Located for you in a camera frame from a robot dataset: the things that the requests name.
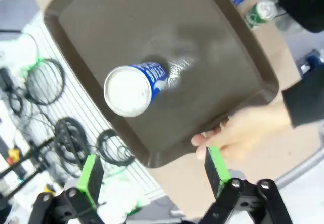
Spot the person's left hand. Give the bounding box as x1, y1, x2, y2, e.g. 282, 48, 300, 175
191, 101, 296, 160

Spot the green Chilsung cider can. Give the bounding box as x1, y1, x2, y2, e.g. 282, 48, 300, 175
245, 0, 277, 30

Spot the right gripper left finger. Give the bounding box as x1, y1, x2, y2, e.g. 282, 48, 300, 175
27, 154, 107, 224

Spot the black coiled cable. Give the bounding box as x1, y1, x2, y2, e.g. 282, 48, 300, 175
25, 58, 66, 106
54, 117, 90, 178
97, 129, 136, 167

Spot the red button yellow box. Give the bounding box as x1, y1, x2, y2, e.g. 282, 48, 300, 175
7, 147, 21, 164

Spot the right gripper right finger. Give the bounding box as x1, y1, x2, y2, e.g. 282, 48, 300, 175
199, 145, 293, 224

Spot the tangled black cable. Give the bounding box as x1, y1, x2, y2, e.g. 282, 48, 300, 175
0, 66, 25, 116

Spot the person's right forearm black sleeve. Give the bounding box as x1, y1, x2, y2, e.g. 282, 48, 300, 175
277, 0, 324, 34

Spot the dark brown serving tray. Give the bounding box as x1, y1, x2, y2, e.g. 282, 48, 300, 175
43, 0, 280, 169

